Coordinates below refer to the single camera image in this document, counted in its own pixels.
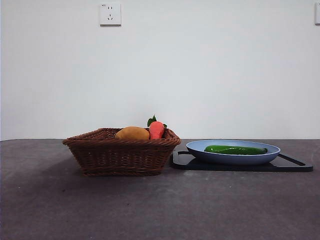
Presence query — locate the green pepper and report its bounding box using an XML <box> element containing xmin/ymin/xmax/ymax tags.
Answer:
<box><xmin>203</xmin><ymin>144</ymin><xmax>268</xmax><ymax>155</ymax></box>

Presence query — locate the black glass cooktop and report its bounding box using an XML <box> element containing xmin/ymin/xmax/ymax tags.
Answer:
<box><xmin>170</xmin><ymin>150</ymin><xmax>314</xmax><ymax>173</ymax></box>

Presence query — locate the white wall socket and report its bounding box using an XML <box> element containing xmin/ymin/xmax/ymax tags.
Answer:
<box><xmin>99</xmin><ymin>3</ymin><xmax>122</xmax><ymax>27</ymax></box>

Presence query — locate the blue plate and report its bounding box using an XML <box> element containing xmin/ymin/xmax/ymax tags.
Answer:
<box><xmin>185</xmin><ymin>139</ymin><xmax>281</xmax><ymax>166</ymax></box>

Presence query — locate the brown wicker basket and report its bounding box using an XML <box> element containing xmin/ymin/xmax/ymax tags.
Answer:
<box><xmin>62</xmin><ymin>127</ymin><xmax>182</xmax><ymax>177</ymax></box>

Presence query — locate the orange carrot with green leaves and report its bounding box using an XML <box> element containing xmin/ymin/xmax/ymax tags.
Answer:
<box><xmin>146</xmin><ymin>114</ymin><xmax>168</xmax><ymax>140</ymax></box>

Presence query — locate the yellow-brown potato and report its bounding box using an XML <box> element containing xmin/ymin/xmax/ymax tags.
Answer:
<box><xmin>114</xmin><ymin>126</ymin><xmax>151</xmax><ymax>141</ymax></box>

